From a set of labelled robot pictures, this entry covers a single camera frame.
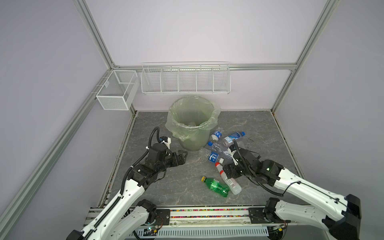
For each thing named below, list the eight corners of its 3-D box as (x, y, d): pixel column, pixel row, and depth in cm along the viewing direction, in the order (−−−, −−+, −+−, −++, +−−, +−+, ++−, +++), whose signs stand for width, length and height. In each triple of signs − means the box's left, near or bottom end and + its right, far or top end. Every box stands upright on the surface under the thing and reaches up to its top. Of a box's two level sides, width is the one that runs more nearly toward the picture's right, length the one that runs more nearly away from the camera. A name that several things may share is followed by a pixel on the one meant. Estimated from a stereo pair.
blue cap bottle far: (226, 148, 101) (228, 143, 96) (222, 144, 104) (223, 138, 98) (243, 138, 107) (245, 132, 101) (238, 133, 109) (240, 128, 104)
